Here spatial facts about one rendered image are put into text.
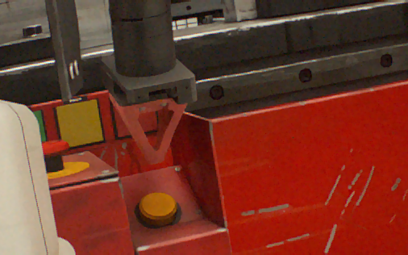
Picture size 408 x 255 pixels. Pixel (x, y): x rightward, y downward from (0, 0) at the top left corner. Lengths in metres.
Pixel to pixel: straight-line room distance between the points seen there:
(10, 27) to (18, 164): 0.82
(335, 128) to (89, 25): 0.36
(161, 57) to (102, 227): 0.16
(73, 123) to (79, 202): 0.16
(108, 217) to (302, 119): 0.43
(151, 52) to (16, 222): 0.44
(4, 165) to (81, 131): 0.58
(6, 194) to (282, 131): 0.82
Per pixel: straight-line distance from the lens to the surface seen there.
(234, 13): 1.33
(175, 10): 1.57
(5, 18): 1.26
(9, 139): 0.45
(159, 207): 0.95
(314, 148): 1.24
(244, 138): 1.21
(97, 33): 1.28
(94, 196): 0.87
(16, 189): 0.44
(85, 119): 1.02
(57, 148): 0.91
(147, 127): 1.03
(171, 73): 0.87
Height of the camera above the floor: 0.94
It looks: 9 degrees down
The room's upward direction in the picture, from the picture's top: 9 degrees counter-clockwise
